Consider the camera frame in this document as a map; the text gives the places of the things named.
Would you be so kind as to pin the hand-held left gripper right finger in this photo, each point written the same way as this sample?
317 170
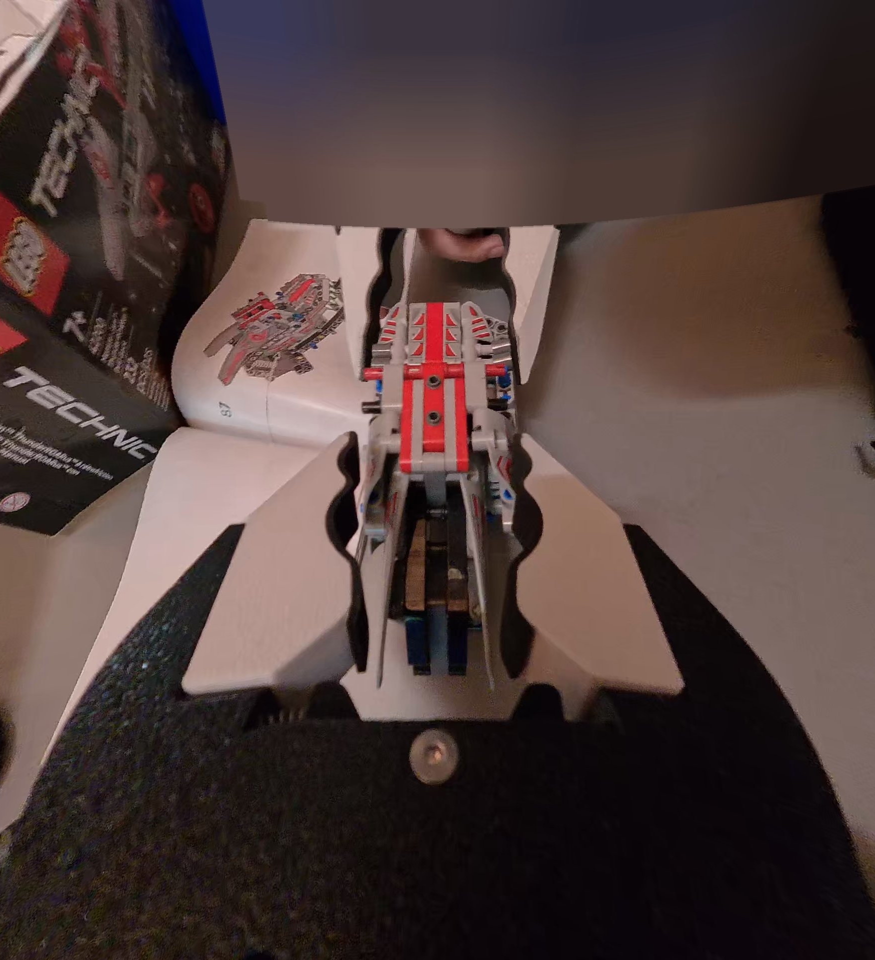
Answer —
595 592

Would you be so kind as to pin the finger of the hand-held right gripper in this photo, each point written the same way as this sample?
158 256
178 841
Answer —
539 315
355 285

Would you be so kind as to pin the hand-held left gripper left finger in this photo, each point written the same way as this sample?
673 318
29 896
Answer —
272 585

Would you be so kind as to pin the open instruction booklet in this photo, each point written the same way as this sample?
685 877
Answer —
287 397

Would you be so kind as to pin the person's right hand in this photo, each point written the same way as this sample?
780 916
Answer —
464 244

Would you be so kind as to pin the blue box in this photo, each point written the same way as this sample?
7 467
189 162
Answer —
211 52

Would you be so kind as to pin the red grey toy brick vehicle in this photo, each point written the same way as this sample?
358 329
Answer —
434 390

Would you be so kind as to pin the black toy set box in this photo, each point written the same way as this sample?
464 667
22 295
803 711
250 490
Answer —
85 315

